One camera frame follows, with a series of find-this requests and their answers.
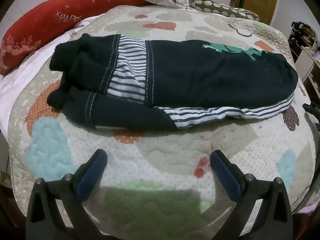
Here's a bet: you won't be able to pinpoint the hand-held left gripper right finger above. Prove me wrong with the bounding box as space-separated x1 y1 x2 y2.
209 149 293 240

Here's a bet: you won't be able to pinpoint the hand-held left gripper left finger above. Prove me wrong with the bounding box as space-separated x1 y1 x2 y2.
26 149 108 240

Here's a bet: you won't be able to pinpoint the dark navy striped pants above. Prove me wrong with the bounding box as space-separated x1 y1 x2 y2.
47 34 299 131

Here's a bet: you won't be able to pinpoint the heart patterned quilt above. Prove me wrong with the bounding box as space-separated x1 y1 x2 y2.
7 5 316 240

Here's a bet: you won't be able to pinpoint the cluttered shelf unit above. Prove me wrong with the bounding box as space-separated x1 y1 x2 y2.
287 21 320 105

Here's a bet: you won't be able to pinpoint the white bed sheet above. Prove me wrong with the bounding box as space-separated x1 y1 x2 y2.
0 15 93 130

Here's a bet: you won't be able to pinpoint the green dotted pillow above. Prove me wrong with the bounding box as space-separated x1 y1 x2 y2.
189 0 260 22

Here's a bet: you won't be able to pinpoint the long red bolster pillow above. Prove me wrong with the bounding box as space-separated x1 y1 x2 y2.
0 0 148 77

